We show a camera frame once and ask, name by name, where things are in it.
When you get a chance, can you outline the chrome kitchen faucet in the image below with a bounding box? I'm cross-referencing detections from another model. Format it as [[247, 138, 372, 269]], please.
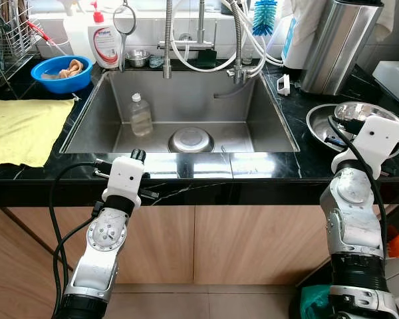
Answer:
[[161, 0, 217, 79]]

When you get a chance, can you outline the shiny steel mixing bowl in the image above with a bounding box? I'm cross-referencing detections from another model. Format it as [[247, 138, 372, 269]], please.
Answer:
[[334, 102, 399, 144]]

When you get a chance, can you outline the wide steel basin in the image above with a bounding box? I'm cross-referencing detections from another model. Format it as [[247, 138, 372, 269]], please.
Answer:
[[306, 103, 399, 159]]

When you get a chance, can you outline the clear plastic bottle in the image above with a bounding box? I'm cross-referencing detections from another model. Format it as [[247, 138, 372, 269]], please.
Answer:
[[129, 93, 154, 138]]

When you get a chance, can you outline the small upturned steel bowl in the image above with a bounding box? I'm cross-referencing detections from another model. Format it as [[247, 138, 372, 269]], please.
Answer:
[[168, 127, 215, 154]]

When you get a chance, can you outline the small white plastic holder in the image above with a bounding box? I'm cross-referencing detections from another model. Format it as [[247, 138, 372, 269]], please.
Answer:
[[277, 73, 291, 96]]

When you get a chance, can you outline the stainless steel sink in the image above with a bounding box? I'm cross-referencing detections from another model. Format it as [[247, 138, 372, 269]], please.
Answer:
[[60, 66, 300, 155]]

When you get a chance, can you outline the steel knife block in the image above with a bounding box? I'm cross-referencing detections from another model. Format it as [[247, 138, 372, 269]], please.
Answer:
[[299, 0, 384, 96]]

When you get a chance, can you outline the small steel cup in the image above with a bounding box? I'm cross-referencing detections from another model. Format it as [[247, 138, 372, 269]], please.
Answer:
[[126, 49, 150, 68]]

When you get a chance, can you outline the blue plastic bowl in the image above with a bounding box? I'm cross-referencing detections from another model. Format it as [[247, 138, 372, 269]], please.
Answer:
[[31, 55, 94, 94]]

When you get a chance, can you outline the wooden base cabinet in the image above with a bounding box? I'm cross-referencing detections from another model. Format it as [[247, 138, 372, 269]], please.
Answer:
[[0, 205, 333, 286]]

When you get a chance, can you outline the peach coloured item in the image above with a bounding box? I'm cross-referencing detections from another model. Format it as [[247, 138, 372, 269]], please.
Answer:
[[57, 59, 85, 79]]

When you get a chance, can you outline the yellow cloth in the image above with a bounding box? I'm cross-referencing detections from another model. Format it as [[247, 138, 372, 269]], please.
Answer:
[[0, 98, 76, 167]]

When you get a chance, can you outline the dark green sponge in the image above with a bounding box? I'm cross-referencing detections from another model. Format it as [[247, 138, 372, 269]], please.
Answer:
[[198, 49, 219, 67]]

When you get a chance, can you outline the white red-capped dish soap bottle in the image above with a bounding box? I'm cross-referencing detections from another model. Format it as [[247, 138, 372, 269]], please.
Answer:
[[88, 2, 122, 69]]

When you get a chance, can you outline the round metal strainer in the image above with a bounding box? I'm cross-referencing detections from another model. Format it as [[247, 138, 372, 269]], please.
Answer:
[[112, 2, 136, 70]]

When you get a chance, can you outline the plain white plastic bottle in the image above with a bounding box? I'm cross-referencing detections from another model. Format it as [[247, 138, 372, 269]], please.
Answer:
[[62, 0, 94, 57]]

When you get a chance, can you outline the blue bottle brush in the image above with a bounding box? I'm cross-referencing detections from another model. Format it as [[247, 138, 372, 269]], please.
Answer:
[[252, 0, 279, 37]]

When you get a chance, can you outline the green plastic bag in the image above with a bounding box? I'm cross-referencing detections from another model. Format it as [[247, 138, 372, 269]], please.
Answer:
[[299, 284, 333, 319]]

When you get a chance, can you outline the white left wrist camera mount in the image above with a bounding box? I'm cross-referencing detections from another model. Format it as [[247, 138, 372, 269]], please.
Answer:
[[105, 157, 146, 208]]

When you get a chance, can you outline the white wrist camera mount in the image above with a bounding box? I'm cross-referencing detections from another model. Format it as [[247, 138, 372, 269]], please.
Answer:
[[351, 115, 399, 175], [105, 157, 146, 208]]

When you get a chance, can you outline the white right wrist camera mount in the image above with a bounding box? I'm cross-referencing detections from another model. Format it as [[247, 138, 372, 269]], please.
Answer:
[[351, 115, 399, 175]]

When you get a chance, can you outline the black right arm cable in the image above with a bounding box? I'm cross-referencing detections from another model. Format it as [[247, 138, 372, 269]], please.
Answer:
[[327, 116, 390, 253]]

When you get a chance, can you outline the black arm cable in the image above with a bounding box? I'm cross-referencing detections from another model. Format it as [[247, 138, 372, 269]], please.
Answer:
[[327, 116, 390, 253], [49, 159, 114, 313], [52, 213, 100, 313]]

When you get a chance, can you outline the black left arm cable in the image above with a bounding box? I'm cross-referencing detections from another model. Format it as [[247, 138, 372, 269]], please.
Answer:
[[49, 159, 114, 313], [52, 213, 100, 313]]

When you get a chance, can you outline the white water hose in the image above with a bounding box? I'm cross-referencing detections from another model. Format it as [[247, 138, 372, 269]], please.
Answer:
[[170, 0, 285, 74]]

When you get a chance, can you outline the chrome flexible spray hose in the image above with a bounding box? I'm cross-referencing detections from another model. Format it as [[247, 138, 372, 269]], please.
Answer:
[[226, 0, 250, 84]]

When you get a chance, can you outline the red handled utensil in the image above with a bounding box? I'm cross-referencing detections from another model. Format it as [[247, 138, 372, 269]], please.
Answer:
[[25, 19, 67, 47]]

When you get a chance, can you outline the wire dish rack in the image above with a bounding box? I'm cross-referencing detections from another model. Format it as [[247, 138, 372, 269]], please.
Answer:
[[0, 0, 44, 87]]

